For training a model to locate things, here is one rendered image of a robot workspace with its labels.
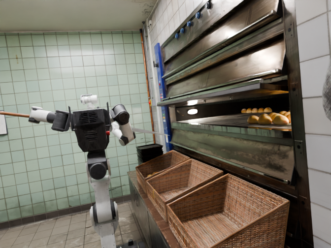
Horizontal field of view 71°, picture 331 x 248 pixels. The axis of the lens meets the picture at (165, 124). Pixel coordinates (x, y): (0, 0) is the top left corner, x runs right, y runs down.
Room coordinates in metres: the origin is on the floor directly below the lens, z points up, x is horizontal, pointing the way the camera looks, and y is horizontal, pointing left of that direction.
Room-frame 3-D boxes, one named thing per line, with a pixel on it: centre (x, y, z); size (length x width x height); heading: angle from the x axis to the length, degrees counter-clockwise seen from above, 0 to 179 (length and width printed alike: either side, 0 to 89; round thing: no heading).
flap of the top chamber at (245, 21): (1.93, -0.33, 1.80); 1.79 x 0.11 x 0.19; 17
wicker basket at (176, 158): (2.42, 0.10, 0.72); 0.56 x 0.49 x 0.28; 15
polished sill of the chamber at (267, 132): (1.93, -0.35, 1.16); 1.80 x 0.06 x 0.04; 17
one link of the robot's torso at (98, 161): (1.70, 0.53, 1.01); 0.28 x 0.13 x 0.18; 15
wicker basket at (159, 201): (1.84, -0.07, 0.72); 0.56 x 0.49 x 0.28; 18
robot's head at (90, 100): (1.79, 0.55, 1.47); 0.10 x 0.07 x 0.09; 101
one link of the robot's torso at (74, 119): (1.73, 0.54, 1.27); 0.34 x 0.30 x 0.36; 101
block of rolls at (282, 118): (1.50, -0.91, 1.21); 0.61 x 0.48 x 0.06; 107
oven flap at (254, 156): (1.93, -0.33, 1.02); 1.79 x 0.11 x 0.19; 17
